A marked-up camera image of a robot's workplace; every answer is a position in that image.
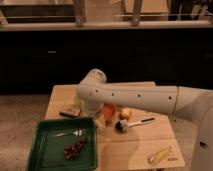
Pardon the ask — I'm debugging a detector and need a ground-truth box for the dark red grape bunch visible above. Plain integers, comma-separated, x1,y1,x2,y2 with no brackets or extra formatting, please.
64,138,88,160

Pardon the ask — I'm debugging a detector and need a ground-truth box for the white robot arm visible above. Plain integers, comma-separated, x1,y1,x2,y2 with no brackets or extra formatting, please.
76,69,213,171

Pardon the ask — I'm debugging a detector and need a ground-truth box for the orange bowl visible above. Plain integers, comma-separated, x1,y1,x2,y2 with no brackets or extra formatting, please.
102,104,116,122

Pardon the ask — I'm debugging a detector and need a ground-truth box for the silver fork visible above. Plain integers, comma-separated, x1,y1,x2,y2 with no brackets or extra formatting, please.
53,130,85,137

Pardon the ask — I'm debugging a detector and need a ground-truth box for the light green cup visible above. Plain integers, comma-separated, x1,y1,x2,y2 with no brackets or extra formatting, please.
74,95,81,108

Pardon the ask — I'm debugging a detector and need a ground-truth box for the green plastic tray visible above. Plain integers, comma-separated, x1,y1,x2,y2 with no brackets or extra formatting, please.
26,117,98,171

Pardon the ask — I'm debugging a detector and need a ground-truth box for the wooden table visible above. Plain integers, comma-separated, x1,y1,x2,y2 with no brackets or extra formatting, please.
45,81,186,171

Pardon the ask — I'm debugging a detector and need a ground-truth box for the yellow banana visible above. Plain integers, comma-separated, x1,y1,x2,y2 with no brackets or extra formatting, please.
147,147,171,165

